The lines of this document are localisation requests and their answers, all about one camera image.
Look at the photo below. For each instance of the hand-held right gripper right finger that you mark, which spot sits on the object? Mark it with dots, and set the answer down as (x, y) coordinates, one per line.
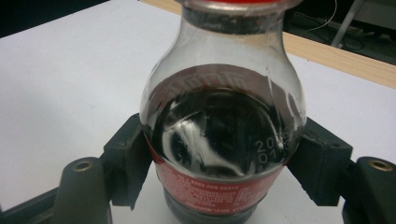
(320, 161)

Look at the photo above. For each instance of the cola bottle with red cap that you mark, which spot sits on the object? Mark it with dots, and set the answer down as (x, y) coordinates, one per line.
(222, 124)

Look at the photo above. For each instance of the white table mat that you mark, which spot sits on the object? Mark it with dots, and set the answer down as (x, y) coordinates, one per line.
(62, 93)

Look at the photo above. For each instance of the desk with white legs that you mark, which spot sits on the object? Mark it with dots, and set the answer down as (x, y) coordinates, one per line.
(345, 21)

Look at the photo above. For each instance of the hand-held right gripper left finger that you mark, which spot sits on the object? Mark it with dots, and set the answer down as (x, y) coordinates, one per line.
(127, 158)

